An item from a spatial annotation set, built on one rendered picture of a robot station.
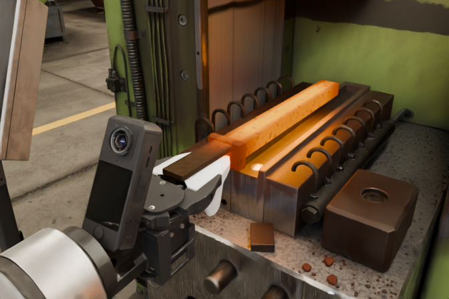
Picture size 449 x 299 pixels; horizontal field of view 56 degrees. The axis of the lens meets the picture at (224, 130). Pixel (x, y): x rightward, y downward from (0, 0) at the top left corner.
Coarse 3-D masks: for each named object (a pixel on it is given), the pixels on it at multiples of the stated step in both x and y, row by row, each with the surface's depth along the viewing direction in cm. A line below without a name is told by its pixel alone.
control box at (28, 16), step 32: (0, 0) 70; (32, 0) 72; (0, 32) 69; (32, 32) 73; (0, 64) 68; (32, 64) 73; (0, 96) 68; (32, 96) 74; (0, 128) 67; (32, 128) 75
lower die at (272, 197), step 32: (288, 96) 87; (352, 96) 81; (384, 96) 83; (224, 128) 73; (320, 128) 69; (352, 128) 70; (288, 160) 60; (320, 160) 60; (224, 192) 62; (256, 192) 58; (288, 192) 55; (288, 224) 57
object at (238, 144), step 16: (304, 96) 67; (320, 96) 68; (272, 112) 61; (288, 112) 61; (304, 112) 65; (240, 128) 55; (256, 128) 56; (272, 128) 57; (288, 128) 61; (208, 144) 50; (224, 144) 50; (240, 144) 50; (256, 144) 54; (176, 160) 46; (192, 160) 46; (208, 160) 46; (240, 160) 50; (176, 176) 44
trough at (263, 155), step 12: (336, 96) 84; (348, 96) 85; (324, 108) 79; (300, 120) 72; (312, 120) 74; (288, 132) 69; (300, 132) 70; (276, 144) 66; (288, 144) 66; (252, 156) 61; (264, 156) 62
